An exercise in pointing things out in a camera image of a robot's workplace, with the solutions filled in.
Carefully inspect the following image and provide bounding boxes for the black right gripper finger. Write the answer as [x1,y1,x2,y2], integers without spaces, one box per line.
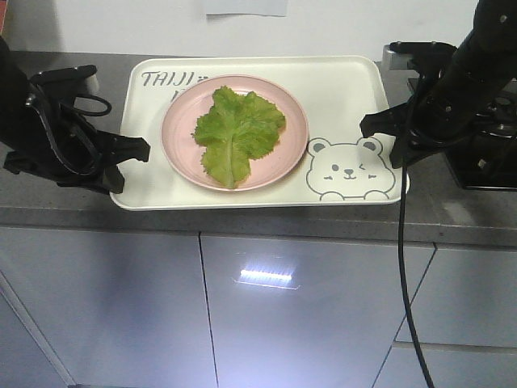
[359,105,408,137]
[389,137,414,169]

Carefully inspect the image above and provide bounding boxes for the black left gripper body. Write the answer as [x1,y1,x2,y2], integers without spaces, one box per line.
[3,122,117,194]

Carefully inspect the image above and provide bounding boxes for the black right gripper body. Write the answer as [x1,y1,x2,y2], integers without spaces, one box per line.
[399,96,500,162]

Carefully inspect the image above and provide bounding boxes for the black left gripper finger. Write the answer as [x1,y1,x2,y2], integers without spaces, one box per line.
[101,165,124,194]
[109,135,150,162]

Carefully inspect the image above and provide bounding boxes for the pink round plate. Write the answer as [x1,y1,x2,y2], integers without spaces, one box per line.
[162,75,309,192]

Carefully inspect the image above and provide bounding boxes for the cream bear serving tray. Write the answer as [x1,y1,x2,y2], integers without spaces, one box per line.
[112,56,402,211]

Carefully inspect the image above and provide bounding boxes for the green lettuce leaf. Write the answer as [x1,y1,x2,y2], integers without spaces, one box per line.
[192,86,286,189]

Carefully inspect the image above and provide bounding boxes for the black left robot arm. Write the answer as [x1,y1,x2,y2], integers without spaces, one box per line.
[1,42,150,194]

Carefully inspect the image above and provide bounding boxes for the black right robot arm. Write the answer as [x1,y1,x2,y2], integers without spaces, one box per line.
[360,1,516,169]

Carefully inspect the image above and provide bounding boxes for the white lower cabinet door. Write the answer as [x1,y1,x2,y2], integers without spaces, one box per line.
[199,234,437,388]
[1,227,216,387]

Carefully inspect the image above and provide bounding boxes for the white lower cabinet drawers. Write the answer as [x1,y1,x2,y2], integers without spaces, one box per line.
[371,242,517,388]

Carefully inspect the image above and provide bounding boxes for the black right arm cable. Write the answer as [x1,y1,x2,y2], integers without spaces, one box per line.
[397,72,435,388]

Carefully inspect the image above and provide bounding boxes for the white paper on wall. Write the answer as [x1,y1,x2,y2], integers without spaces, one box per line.
[203,0,288,17]

